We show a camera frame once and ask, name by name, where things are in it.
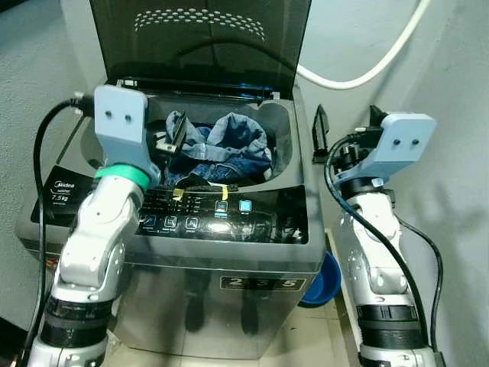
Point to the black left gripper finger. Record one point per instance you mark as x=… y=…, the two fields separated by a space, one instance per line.
x=180 y=134

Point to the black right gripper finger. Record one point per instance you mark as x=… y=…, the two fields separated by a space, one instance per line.
x=321 y=134
x=378 y=116

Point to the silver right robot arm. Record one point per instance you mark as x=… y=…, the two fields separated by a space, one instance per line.
x=374 y=260

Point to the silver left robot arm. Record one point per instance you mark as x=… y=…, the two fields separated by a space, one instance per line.
x=95 y=237

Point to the yellow tape strip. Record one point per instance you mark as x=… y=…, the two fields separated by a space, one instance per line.
x=177 y=194
x=223 y=191

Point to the blue denim jeans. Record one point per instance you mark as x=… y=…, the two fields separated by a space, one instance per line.
x=237 y=145

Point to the dark translucent washer lid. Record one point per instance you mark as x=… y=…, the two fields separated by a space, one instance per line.
x=199 y=53

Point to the blue plastic basin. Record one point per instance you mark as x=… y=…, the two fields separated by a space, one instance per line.
x=325 y=283

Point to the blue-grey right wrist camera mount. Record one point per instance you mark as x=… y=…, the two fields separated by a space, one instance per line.
x=401 y=145

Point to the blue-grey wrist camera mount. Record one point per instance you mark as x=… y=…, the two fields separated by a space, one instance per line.
x=401 y=145
x=118 y=126

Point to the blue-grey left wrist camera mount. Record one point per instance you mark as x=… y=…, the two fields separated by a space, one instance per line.
x=118 y=126

